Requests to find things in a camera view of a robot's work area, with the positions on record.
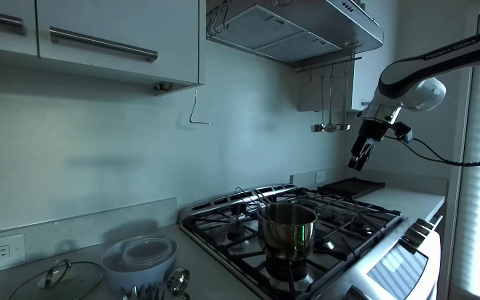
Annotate black tray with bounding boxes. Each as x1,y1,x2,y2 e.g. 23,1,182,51
317,176,387,200

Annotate narrow white cabinet door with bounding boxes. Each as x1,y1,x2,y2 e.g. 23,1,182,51
0,0,40,56

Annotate hanging silver ladle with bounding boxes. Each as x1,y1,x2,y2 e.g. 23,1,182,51
323,71,338,133
337,65,353,133
310,73,327,133

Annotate round silver spoon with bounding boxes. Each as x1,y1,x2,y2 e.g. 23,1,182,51
165,266,193,296

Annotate L-shaped wall hook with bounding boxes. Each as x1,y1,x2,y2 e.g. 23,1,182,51
188,96,212,126

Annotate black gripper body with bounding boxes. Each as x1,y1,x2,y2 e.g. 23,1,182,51
355,116,392,153

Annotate glass pot lid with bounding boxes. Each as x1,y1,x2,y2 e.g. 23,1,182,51
7,256,107,300

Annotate stainless steel pot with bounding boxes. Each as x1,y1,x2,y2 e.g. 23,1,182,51
255,200,320,265

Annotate white wall cabinet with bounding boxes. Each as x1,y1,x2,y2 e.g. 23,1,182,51
350,0,400,113

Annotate silver utensil rail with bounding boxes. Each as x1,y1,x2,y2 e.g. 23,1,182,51
293,55,363,73

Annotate steel range hood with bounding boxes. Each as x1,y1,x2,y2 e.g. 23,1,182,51
205,0,387,68

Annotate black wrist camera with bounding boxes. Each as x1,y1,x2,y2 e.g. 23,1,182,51
392,121,415,143

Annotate long silver cabinet handle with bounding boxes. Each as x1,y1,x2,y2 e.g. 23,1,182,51
48,25,160,63

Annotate stainless gas range stove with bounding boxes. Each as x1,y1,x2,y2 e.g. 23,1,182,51
177,183,445,300

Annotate wide white cabinet door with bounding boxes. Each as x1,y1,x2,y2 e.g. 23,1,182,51
35,0,203,86

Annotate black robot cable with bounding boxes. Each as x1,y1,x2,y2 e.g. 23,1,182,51
383,131,480,168

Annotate small dark cabinet fixture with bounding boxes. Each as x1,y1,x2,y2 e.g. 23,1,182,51
152,81,175,95

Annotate black wire hook rack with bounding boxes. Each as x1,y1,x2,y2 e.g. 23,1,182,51
205,0,232,38

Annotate silver fork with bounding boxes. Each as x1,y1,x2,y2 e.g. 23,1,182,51
122,281,167,300

